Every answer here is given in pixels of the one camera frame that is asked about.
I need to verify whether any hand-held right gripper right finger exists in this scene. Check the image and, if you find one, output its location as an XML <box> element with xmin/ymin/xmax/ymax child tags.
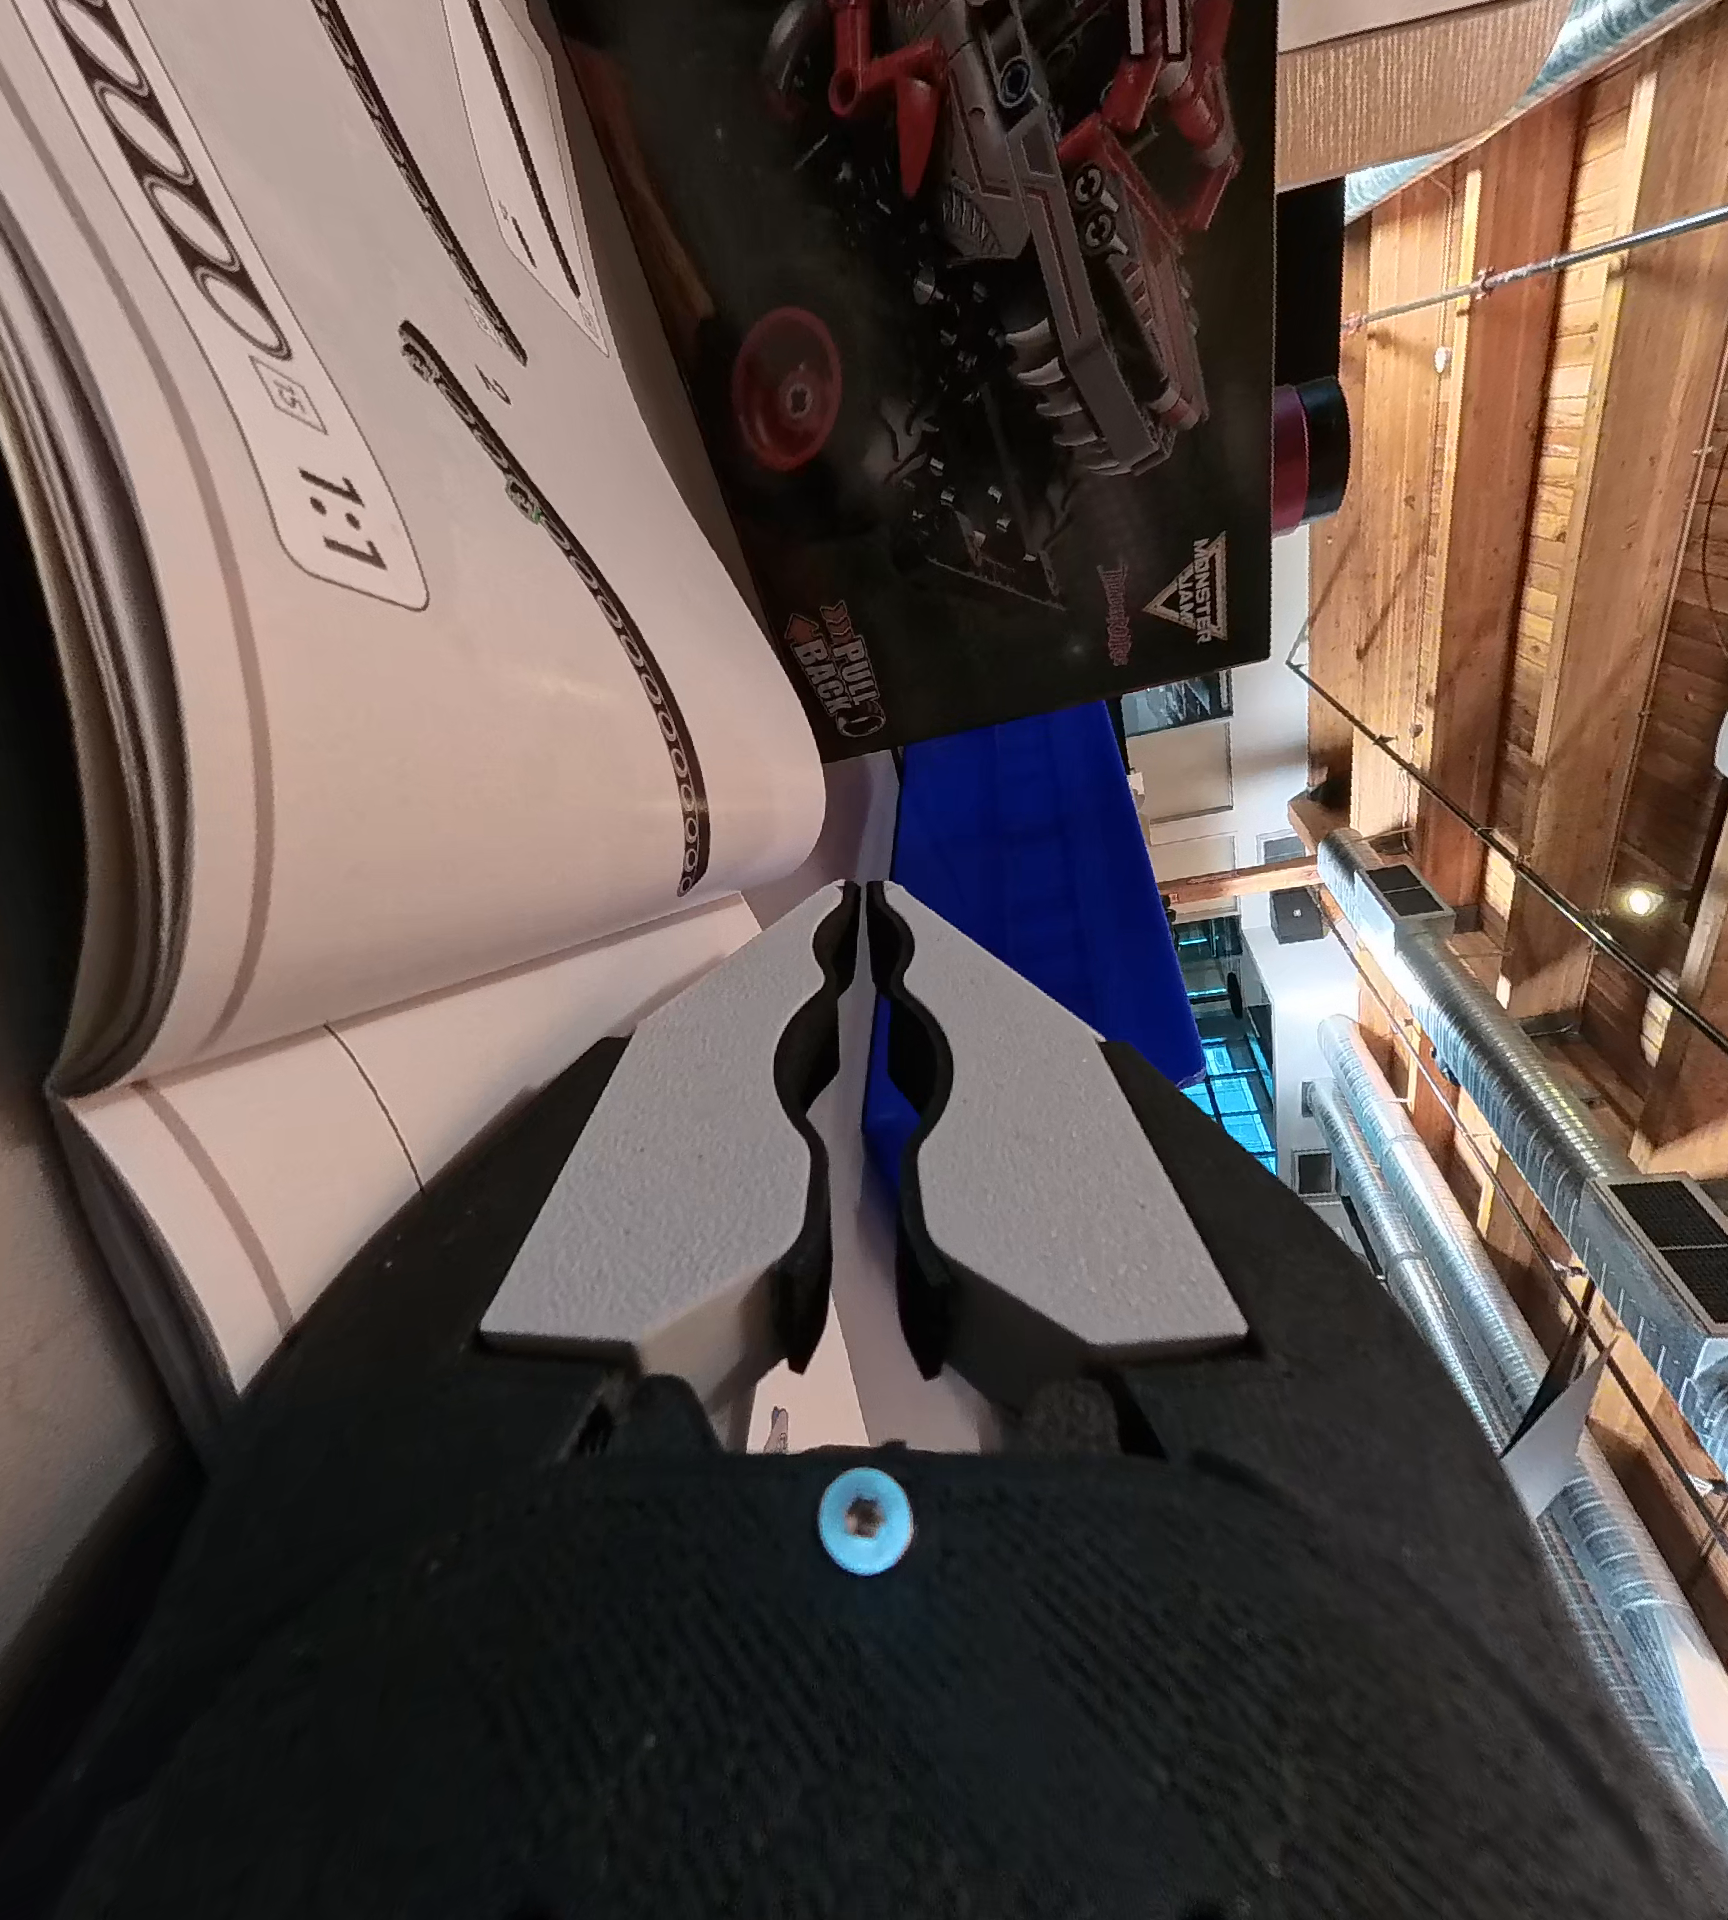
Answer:
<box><xmin>863</xmin><ymin>878</ymin><xmax>1253</xmax><ymax>1386</ymax></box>

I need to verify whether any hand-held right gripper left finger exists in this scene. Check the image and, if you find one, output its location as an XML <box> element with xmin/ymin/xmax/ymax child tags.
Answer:
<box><xmin>477</xmin><ymin>878</ymin><xmax>866</xmax><ymax>1454</ymax></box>

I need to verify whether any white instruction booklet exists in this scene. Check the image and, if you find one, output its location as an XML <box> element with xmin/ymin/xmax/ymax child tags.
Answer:
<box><xmin>0</xmin><ymin>0</ymin><xmax>986</xmax><ymax>1454</ymax></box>

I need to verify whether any blue plastic storage bin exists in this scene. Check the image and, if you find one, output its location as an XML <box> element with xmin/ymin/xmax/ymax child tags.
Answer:
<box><xmin>863</xmin><ymin>701</ymin><xmax>1207</xmax><ymax>1189</ymax></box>

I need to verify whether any black toy truck set box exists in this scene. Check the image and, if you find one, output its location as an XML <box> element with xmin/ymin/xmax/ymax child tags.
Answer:
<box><xmin>547</xmin><ymin>0</ymin><xmax>1279</xmax><ymax>768</ymax></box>

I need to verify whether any maroon cylinder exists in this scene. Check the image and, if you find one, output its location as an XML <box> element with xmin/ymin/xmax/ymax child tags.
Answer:
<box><xmin>1272</xmin><ymin>373</ymin><xmax>1356</xmax><ymax>539</ymax></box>

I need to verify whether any black conduit pipe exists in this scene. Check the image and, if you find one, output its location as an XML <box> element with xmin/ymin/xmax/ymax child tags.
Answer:
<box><xmin>1340</xmin><ymin>176</ymin><xmax>1728</xmax><ymax>330</ymax></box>

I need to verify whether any brown cardboard box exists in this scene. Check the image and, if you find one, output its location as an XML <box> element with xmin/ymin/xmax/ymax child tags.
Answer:
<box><xmin>1275</xmin><ymin>0</ymin><xmax>1608</xmax><ymax>192</ymax></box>

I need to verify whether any metal air duct with vents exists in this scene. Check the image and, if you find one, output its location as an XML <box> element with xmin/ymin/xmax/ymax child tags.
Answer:
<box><xmin>1313</xmin><ymin>828</ymin><xmax>1728</xmax><ymax>1599</ymax></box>

